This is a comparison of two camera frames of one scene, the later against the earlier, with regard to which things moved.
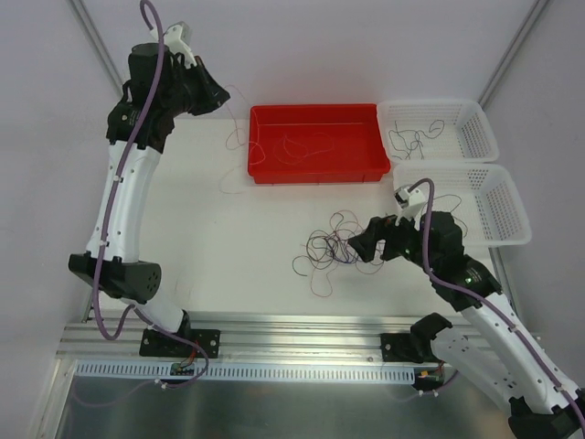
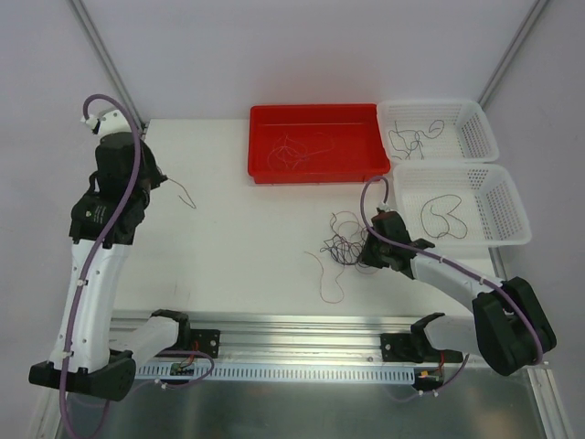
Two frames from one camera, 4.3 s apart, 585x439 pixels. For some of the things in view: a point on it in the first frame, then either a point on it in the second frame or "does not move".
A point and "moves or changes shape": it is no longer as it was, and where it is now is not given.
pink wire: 239,140 to 302,157
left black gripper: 201,87 to 149,178
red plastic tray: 317,144 does not move
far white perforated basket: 435,130 does not move
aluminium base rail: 256,339 does not move
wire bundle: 326,248 moves or changes shape
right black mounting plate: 399,347 does not move
